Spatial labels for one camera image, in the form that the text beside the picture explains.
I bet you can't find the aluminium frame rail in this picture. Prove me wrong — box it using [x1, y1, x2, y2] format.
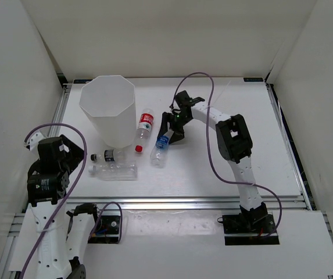
[66, 195, 312, 210]

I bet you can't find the black label black cap bottle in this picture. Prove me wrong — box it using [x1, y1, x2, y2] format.
[90, 149, 126, 163]

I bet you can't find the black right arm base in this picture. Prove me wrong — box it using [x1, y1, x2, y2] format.
[217, 213, 280, 246]

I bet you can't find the white octagonal plastic bin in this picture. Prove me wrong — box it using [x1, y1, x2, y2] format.
[79, 75, 137, 148]

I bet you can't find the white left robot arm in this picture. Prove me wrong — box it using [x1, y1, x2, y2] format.
[27, 135, 102, 278]

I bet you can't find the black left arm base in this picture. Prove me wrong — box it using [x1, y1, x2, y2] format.
[88, 215, 121, 244]

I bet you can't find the red label red cap bottle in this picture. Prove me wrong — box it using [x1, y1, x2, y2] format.
[134, 108, 154, 153]

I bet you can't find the blue label clear bottle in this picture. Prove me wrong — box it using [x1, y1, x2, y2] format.
[150, 130, 174, 168]

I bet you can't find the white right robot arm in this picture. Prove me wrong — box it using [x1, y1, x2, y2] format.
[156, 91, 268, 233]

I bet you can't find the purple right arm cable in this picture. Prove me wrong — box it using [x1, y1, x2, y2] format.
[170, 71, 282, 238]

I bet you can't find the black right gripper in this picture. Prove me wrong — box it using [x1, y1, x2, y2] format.
[157, 112, 192, 145]

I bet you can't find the clear bottle white cap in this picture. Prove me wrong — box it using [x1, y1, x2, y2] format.
[88, 164, 138, 181]

